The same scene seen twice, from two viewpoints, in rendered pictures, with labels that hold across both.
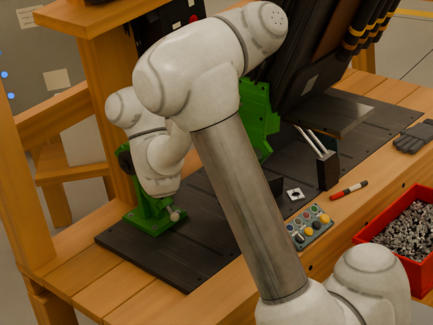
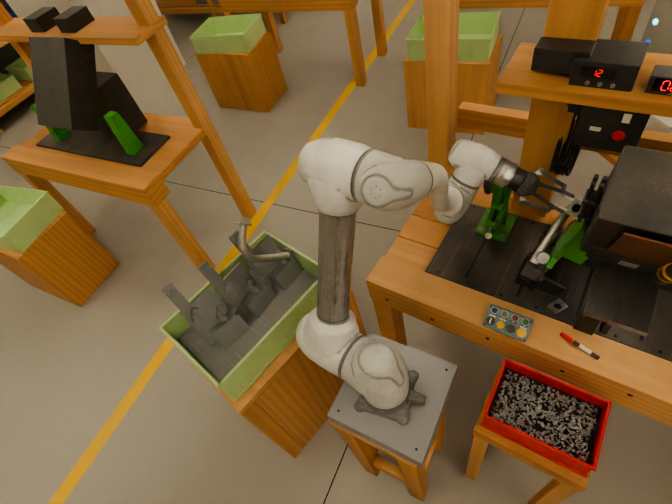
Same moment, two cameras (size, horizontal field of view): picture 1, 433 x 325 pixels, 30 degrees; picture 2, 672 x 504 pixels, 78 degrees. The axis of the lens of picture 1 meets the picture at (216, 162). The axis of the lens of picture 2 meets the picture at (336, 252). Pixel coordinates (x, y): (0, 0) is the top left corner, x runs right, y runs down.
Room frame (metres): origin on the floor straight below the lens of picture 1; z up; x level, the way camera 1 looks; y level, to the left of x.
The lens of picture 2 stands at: (1.26, -0.78, 2.30)
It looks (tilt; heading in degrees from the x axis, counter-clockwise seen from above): 50 degrees down; 86
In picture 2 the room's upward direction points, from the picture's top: 18 degrees counter-clockwise
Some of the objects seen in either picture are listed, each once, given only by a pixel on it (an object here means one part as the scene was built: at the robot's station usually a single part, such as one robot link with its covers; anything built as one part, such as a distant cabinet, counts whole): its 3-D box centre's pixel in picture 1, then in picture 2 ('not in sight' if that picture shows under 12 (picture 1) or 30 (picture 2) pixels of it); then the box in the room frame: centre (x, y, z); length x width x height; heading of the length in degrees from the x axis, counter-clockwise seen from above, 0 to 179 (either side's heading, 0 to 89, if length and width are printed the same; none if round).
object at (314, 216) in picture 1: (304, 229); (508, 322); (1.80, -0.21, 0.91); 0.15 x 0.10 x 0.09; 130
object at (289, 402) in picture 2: not in sight; (286, 351); (0.92, 0.29, 0.39); 0.68 x 0.52 x 0.79; 30
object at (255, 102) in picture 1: (258, 109); (580, 238); (2.06, -0.15, 1.17); 0.13 x 0.12 x 0.20; 130
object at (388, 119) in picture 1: (270, 173); (587, 280); (2.15, -0.16, 0.89); 1.10 x 0.42 x 0.02; 130
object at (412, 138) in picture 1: (416, 135); not in sight; (2.19, -0.64, 0.91); 0.20 x 0.11 x 0.03; 129
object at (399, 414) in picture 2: not in sight; (391, 390); (1.33, -0.29, 0.95); 0.22 x 0.18 x 0.06; 143
